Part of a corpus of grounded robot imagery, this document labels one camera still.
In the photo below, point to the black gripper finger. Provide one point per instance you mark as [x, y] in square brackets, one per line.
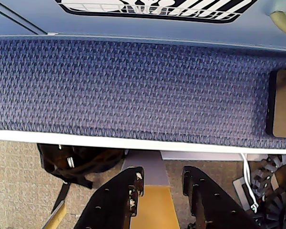
[114, 202]
[212, 207]

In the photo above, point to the gray floor socket box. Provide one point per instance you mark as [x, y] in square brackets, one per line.
[240, 190]

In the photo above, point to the yellow flat board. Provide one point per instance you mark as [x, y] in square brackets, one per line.
[155, 210]

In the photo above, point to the gray flat panel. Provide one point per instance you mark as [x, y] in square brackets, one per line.
[145, 167]

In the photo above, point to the black backpack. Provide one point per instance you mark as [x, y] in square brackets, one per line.
[85, 164]

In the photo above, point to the light wooden stick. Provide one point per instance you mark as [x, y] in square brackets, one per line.
[56, 217]

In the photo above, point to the black chair wheel base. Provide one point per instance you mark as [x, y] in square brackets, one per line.
[274, 205]

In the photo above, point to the blue woven floor mat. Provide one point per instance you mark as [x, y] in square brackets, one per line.
[133, 90]

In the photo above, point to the blue toy kitchen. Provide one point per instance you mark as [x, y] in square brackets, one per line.
[133, 27]

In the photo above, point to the black white dishwasher sticker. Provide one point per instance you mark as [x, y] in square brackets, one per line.
[205, 7]

